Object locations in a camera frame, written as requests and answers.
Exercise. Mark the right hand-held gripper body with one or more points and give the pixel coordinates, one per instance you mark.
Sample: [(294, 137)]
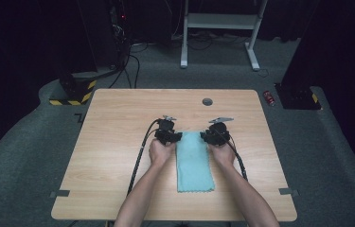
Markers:
[(219, 135)]

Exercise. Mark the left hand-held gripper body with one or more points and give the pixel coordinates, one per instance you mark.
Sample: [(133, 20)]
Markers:
[(165, 130)]

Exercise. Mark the teal cloth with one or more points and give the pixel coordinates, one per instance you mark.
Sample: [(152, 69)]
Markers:
[(194, 164)]

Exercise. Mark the person's left hand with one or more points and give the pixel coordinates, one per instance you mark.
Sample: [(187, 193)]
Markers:
[(161, 154)]

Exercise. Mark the person's right hand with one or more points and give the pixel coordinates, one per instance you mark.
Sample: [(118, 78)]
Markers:
[(222, 156)]

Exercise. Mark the grey round table grommet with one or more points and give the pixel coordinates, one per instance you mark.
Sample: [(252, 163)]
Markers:
[(207, 101)]

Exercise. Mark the red can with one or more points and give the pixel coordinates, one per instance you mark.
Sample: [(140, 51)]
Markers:
[(269, 98)]

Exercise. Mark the grey tape strip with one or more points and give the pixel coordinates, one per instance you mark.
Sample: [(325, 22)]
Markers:
[(288, 191), (60, 193)]

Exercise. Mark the black yellow striped stand base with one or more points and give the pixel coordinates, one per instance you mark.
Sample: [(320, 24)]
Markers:
[(77, 91)]

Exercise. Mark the dark computer tower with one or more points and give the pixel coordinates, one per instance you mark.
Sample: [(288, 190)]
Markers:
[(120, 31)]

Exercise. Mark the white metal desk frame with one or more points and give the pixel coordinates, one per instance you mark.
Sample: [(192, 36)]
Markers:
[(221, 21)]

